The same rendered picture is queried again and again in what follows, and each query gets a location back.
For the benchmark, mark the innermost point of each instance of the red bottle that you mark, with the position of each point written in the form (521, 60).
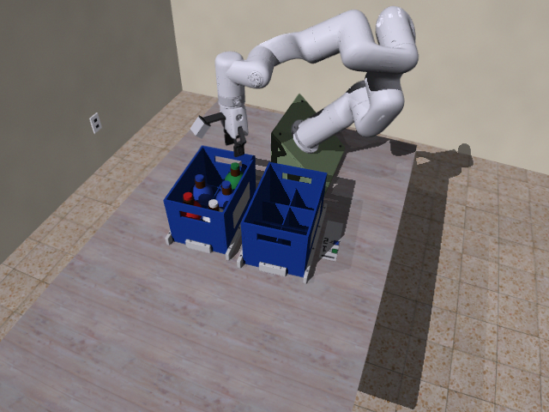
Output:
(188, 199)

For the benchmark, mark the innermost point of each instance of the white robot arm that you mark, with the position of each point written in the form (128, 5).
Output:
(349, 34)

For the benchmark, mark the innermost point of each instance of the white paper pick list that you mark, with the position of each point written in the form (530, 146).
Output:
(331, 240)

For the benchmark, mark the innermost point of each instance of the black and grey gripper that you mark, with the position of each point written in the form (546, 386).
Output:
(236, 125)

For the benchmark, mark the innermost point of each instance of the blue plastic crate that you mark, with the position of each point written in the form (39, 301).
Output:
(223, 225)
(281, 219)

